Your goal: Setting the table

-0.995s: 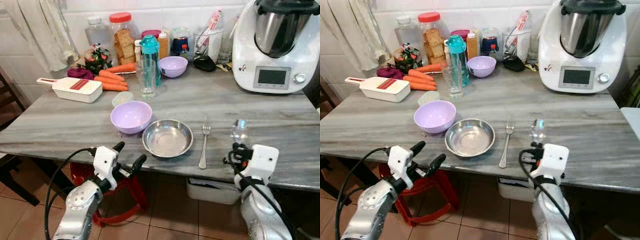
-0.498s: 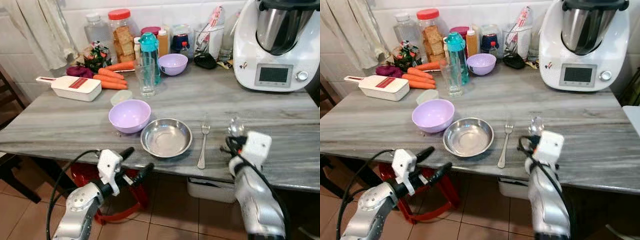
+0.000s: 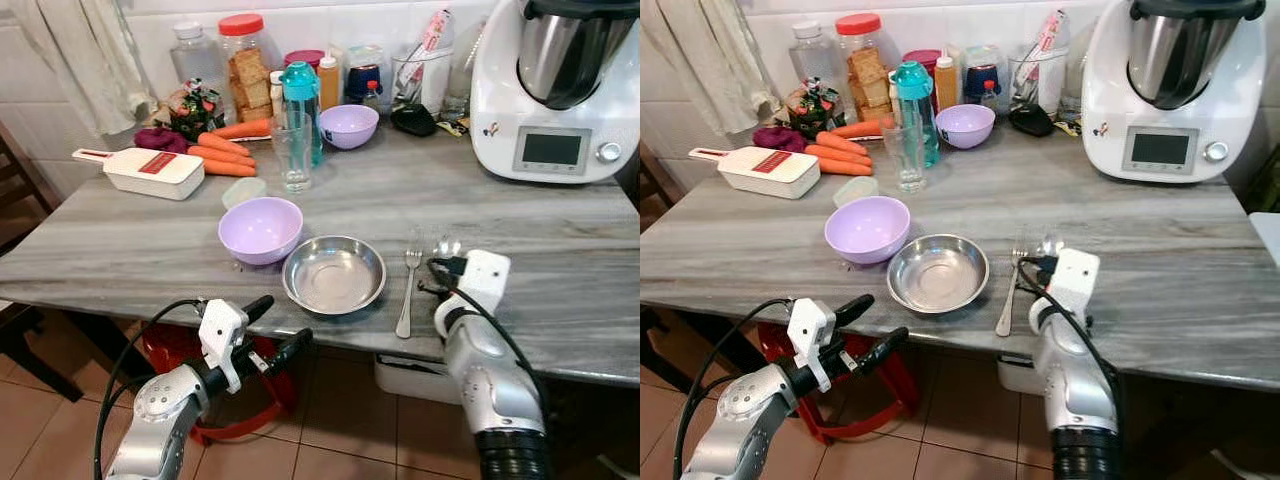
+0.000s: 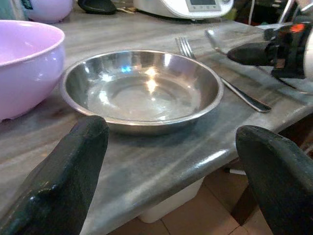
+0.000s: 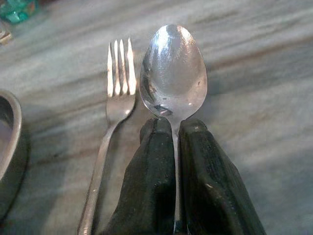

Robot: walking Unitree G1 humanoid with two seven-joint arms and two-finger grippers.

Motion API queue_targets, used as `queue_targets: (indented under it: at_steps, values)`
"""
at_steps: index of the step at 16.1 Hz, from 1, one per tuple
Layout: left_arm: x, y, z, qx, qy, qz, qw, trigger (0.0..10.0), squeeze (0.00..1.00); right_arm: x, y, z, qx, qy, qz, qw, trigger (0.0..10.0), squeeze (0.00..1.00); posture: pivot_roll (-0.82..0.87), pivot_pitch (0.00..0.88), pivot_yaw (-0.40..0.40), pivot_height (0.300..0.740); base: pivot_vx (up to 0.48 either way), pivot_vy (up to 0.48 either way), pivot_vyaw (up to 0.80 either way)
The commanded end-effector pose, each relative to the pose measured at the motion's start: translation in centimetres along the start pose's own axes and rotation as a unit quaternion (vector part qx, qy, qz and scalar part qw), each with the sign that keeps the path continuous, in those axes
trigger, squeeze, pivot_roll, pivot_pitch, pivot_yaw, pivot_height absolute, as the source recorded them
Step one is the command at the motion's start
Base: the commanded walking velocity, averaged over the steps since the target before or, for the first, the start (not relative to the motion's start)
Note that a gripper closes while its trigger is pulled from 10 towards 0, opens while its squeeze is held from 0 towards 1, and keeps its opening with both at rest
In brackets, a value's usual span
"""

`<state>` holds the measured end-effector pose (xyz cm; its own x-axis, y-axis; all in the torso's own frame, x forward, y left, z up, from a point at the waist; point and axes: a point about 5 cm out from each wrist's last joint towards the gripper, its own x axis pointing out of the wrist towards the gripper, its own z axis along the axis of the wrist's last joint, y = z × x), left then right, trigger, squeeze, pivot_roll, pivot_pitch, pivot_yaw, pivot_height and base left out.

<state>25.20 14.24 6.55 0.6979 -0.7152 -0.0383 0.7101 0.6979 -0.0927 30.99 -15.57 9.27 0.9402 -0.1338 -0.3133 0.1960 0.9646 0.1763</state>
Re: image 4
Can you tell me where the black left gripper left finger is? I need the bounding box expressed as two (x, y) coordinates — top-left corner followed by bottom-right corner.
(0, 115), (110, 235)

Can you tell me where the small purple plastic bowl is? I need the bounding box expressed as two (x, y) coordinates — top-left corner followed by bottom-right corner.
(25, 0), (74, 24)

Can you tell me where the stainless steel dish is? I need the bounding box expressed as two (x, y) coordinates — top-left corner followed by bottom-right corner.
(59, 49), (224, 136)

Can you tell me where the white plastic box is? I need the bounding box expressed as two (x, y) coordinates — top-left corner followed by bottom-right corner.
(137, 177), (205, 224)

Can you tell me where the large purple plastic bowl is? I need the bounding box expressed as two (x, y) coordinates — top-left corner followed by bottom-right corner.
(0, 20), (67, 122)

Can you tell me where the black pouch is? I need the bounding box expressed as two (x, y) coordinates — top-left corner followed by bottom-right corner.
(77, 0), (118, 16)

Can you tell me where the metal fork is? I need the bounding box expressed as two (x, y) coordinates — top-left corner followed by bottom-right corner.
(175, 36), (272, 114)

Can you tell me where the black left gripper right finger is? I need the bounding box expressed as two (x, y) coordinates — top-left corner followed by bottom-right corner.
(235, 125), (313, 235)

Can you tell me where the white kitchen machine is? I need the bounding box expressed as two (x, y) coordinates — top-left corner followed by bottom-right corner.
(133, 0), (235, 21)

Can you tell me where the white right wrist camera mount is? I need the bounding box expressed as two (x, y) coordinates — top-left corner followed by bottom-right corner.
(302, 31), (313, 82)

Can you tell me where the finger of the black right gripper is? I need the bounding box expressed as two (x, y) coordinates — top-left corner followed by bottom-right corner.
(226, 40), (274, 67)

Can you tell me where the metal spoon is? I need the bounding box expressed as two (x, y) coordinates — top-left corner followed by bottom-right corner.
(204, 28), (298, 90)

